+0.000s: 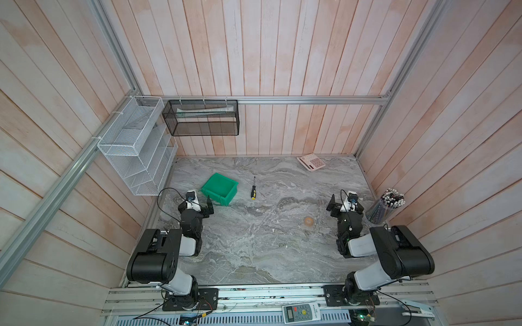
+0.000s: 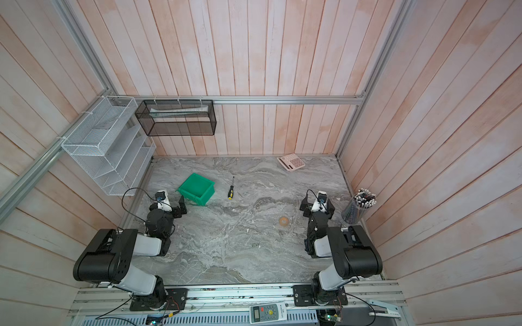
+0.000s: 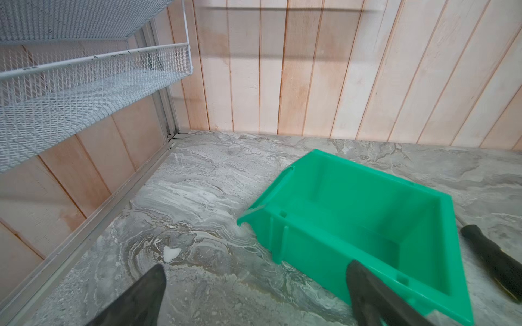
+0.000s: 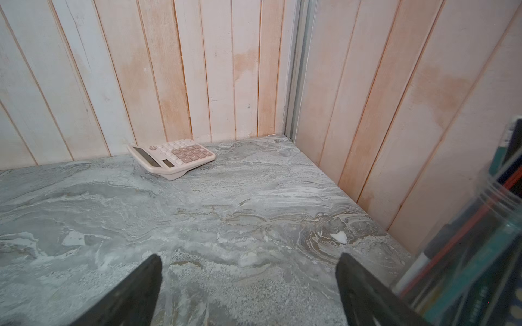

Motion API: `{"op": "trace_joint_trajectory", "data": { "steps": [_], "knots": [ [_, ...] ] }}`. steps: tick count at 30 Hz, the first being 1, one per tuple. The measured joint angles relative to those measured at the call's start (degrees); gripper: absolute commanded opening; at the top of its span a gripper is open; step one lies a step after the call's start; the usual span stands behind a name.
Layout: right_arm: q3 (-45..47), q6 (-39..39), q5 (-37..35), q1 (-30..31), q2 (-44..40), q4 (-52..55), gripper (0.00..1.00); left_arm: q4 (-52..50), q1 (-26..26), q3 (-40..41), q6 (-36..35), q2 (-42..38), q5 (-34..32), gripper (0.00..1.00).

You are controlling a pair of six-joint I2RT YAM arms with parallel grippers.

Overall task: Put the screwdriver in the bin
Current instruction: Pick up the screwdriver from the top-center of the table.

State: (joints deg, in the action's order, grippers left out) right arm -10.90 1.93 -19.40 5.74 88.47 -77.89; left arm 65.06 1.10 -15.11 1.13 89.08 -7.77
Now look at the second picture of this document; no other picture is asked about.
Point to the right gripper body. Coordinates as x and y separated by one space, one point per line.
308 206

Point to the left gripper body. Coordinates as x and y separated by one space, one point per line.
177 213

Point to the green plastic bin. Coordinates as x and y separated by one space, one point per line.
197 189

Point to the black yellow screwdriver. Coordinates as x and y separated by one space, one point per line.
231 189

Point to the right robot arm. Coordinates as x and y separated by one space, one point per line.
353 253

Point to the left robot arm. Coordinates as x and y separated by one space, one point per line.
107 260

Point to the small round wooden disc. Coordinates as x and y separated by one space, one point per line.
284 221

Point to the mesh pen holder with pens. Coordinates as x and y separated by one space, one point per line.
362 201

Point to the black mesh basket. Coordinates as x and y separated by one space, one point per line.
178 117

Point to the grey remote controller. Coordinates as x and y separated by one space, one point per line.
268 313

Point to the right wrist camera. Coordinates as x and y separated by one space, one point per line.
320 203

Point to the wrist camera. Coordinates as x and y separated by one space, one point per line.
320 203
162 201

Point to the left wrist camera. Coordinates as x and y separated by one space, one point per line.
162 201

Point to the white wire mesh shelf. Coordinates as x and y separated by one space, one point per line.
111 149

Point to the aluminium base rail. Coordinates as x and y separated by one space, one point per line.
358 303

